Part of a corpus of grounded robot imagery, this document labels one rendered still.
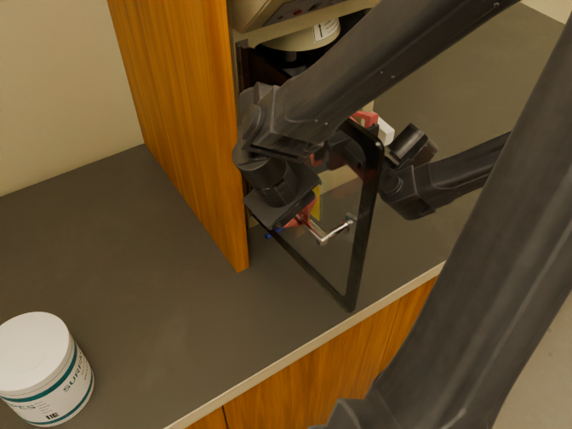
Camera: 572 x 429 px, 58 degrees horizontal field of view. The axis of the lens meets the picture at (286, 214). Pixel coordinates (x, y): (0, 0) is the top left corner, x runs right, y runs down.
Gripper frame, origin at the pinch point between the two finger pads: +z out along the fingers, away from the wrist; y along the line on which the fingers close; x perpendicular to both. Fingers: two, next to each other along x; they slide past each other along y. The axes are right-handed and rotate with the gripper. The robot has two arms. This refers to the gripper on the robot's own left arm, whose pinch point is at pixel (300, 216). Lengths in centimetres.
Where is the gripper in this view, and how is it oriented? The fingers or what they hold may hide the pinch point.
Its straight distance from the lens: 80.7
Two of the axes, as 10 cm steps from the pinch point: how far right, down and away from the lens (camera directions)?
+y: -7.4, 6.7, -0.6
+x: 5.9, 6.1, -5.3
